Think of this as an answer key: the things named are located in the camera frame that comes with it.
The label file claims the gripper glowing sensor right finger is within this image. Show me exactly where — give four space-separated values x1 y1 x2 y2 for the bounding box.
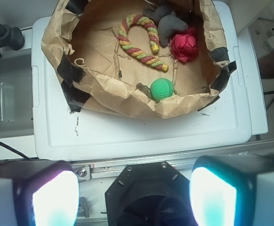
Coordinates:
189 154 274 226

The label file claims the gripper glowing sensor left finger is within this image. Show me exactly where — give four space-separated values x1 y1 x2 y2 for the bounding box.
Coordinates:
0 160 80 226

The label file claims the grey foam rock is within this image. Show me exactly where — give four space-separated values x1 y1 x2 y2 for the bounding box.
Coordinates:
143 5 189 47

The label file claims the white plastic lid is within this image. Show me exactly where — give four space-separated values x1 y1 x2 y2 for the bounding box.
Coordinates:
32 1 252 161

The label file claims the green dimpled ball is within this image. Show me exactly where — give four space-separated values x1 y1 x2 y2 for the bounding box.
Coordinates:
150 78 174 102

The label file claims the olive green toy piece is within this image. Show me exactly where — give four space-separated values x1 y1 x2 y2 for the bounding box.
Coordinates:
136 82 153 99

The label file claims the red paper flower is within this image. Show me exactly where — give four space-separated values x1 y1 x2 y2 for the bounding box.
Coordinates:
170 27 199 63

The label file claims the brown paper bag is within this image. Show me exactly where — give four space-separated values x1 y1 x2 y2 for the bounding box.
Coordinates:
41 0 236 119

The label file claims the black cable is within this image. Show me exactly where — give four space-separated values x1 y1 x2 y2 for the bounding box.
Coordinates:
0 138 42 161

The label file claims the black octagonal mount plate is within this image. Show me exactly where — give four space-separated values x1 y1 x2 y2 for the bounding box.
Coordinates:
105 162 195 226

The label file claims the aluminium extrusion rail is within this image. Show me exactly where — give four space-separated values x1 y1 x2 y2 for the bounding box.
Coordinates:
71 138 274 182

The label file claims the black faucet handle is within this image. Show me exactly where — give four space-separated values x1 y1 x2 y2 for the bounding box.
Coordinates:
0 23 25 58

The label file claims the multicolour twisted rope toy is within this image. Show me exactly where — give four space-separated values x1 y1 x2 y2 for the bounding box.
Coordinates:
117 14 168 72

